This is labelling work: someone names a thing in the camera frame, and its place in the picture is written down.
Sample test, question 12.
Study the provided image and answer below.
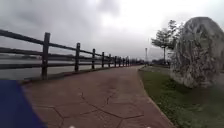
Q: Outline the reddish brown paved path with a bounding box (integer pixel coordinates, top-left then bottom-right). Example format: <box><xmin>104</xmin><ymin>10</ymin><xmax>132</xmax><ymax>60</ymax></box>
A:
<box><xmin>20</xmin><ymin>65</ymin><xmax>178</xmax><ymax>128</ymax></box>

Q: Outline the distant tower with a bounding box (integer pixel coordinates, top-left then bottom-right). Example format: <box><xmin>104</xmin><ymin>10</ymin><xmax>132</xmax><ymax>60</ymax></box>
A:
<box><xmin>144</xmin><ymin>47</ymin><xmax>149</xmax><ymax>63</ymax></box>

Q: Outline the tree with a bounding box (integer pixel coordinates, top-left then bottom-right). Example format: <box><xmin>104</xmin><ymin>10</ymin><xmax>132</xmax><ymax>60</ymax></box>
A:
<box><xmin>150</xmin><ymin>19</ymin><xmax>185</xmax><ymax>65</ymax></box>

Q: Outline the grey stone kerb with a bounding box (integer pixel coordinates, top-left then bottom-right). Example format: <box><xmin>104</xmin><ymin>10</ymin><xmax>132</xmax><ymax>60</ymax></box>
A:
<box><xmin>19</xmin><ymin>65</ymin><xmax>134</xmax><ymax>85</ymax></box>

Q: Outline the green grass strip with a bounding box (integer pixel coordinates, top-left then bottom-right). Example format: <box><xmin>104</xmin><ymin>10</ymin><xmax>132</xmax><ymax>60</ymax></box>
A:
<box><xmin>138</xmin><ymin>65</ymin><xmax>224</xmax><ymax>128</ymax></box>

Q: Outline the large grey standing boulder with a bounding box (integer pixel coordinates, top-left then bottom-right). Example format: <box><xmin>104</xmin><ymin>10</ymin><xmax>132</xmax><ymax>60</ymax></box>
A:
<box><xmin>169</xmin><ymin>16</ymin><xmax>224</xmax><ymax>89</ymax></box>

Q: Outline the grey water surface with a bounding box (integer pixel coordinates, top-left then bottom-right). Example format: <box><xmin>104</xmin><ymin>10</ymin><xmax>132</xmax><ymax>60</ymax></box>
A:
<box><xmin>0</xmin><ymin>58</ymin><xmax>111</xmax><ymax>81</ymax></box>

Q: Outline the dark wooden rail fence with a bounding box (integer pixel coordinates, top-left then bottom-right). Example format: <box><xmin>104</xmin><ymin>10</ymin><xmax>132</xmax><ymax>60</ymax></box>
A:
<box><xmin>0</xmin><ymin>29</ymin><xmax>141</xmax><ymax>81</ymax></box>

